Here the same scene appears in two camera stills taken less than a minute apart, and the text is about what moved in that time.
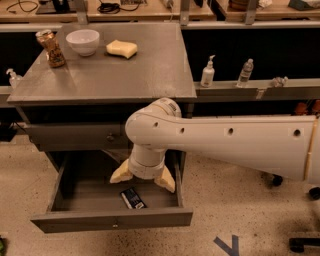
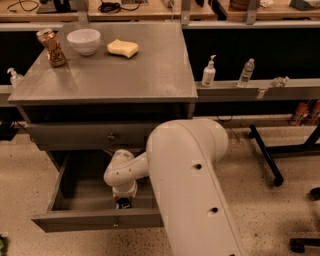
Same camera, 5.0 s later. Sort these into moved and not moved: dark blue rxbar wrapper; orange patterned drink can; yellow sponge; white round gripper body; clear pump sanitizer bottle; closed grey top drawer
Moved: white round gripper body; dark blue rxbar wrapper
Not moved: yellow sponge; orange patterned drink can; clear pump sanitizer bottle; closed grey top drawer
